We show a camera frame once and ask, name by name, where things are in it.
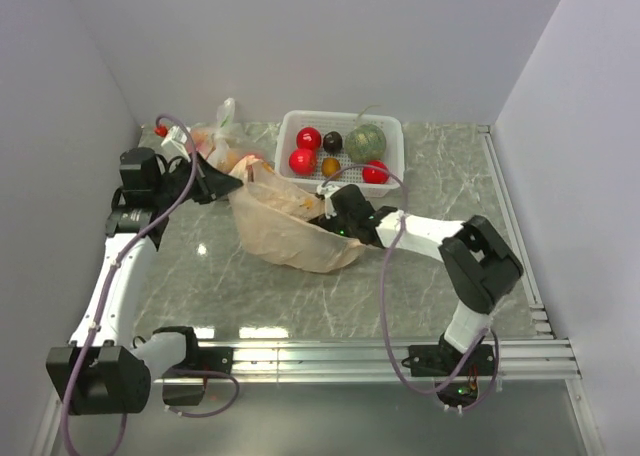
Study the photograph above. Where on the clear tied bag of fruits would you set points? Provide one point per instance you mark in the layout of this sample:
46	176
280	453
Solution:
224	143

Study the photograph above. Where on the aluminium front rail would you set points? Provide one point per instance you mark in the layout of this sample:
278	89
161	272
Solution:
283	361

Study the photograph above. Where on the dark brown fake fruit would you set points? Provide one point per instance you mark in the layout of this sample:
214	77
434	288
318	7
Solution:
332	142

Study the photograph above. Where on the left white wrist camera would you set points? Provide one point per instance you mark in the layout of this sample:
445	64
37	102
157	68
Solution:
173	142

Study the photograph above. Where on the red fake apple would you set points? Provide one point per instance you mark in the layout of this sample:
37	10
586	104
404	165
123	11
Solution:
375	172
303	161
309	138

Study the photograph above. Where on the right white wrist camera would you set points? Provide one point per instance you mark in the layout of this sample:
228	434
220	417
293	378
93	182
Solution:
326	192

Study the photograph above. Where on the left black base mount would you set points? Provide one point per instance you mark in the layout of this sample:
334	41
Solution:
185	384

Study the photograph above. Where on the orange brown fake fruit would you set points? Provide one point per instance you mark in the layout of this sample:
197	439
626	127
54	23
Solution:
330	168

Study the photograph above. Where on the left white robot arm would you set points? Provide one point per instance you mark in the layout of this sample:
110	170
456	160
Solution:
100	371

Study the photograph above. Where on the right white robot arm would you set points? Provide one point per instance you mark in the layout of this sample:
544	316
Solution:
479	262

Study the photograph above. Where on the beige plastic bag orange prints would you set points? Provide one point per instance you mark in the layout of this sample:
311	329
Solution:
273	218

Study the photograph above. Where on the green netted fake melon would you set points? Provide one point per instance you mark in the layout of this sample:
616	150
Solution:
366	141

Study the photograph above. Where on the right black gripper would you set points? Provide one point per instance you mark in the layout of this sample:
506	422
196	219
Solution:
327	224

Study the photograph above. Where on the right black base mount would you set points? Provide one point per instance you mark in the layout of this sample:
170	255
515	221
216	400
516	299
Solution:
478	375

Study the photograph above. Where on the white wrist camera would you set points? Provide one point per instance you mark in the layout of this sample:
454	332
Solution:
173	142
326	192

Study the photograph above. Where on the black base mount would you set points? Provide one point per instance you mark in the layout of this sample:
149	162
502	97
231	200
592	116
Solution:
478	375
185	384

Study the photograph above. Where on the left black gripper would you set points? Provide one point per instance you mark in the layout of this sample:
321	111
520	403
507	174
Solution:
211	184

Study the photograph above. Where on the white perforated plastic basket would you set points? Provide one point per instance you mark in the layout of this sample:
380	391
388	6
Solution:
343	123

